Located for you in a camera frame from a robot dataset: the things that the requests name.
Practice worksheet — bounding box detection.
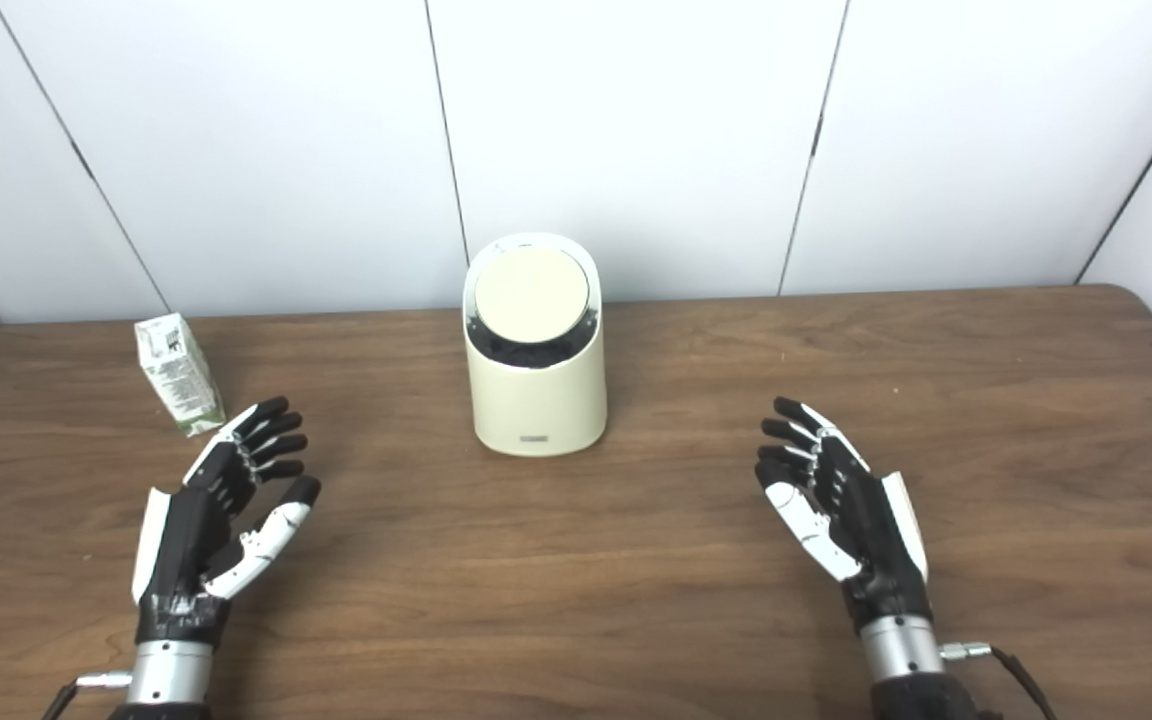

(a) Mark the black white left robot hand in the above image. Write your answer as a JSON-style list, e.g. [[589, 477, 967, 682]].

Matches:
[[131, 396, 322, 646]]

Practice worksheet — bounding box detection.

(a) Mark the white green milk carton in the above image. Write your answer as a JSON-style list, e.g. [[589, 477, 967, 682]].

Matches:
[[134, 313, 227, 438]]

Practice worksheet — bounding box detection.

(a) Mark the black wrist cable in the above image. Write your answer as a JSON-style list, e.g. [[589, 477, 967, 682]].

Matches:
[[939, 641, 1057, 720], [41, 672, 132, 720]]

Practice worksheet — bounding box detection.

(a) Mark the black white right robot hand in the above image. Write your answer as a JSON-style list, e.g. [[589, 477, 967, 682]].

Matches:
[[754, 396, 935, 633]]

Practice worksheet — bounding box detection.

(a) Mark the cream round bin lid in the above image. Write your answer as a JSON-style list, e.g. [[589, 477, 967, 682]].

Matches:
[[474, 245, 591, 341]]

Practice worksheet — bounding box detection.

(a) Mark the cream-colored bin body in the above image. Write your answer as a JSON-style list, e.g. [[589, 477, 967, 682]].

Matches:
[[462, 232, 609, 458]]

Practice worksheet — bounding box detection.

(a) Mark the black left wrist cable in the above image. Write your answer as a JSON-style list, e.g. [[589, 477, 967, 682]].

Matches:
[[41, 672, 132, 720]]

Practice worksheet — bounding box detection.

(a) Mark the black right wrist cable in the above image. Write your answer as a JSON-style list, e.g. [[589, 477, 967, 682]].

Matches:
[[939, 641, 1057, 720]]

